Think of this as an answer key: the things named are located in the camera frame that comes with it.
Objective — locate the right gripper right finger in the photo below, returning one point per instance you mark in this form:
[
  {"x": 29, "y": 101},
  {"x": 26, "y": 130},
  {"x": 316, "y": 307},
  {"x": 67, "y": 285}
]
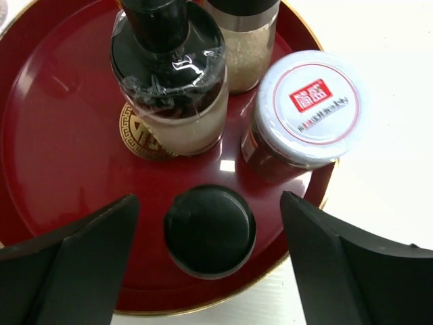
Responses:
[{"x": 346, "y": 275}]

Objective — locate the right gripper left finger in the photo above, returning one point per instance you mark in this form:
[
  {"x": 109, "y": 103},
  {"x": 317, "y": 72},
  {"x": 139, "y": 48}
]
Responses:
[{"x": 71, "y": 275}]

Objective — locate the black lid pepper shaker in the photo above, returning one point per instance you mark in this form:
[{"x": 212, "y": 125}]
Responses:
[{"x": 210, "y": 231}]

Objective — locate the white lid spice jar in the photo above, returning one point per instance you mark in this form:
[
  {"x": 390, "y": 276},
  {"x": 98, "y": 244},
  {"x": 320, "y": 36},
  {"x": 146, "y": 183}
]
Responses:
[{"x": 311, "y": 108}]

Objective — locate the black knob white grinder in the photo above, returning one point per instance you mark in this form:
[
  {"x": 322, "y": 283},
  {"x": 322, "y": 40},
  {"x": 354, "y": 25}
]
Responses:
[{"x": 169, "y": 59}]

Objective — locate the clear lid white shaker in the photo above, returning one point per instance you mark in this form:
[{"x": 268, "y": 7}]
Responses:
[{"x": 249, "y": 29}]

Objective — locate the red round tray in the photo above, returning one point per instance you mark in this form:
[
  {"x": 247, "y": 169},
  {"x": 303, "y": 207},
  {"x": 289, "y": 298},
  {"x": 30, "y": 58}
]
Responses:
[{"x": 70, "y": 144}]

